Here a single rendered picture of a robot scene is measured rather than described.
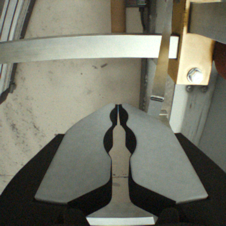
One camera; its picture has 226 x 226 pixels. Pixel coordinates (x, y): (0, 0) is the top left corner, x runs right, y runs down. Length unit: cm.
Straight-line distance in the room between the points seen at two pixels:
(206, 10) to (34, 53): 22
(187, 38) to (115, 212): 28
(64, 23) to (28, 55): 88
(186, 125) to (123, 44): 45
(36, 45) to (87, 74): 93
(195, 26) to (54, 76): 108
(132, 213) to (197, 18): 29
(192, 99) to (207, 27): 41
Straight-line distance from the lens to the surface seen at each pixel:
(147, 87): 44
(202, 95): 59
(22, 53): 27
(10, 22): 101
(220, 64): 25
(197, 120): 64
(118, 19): 102
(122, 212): 31
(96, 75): 117
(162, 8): 35
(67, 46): 25
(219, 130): 59
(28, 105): 140
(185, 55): 25
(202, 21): 21
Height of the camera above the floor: 110
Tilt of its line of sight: 59 degrees down
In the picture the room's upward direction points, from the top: 178 degrees counter-clockwise
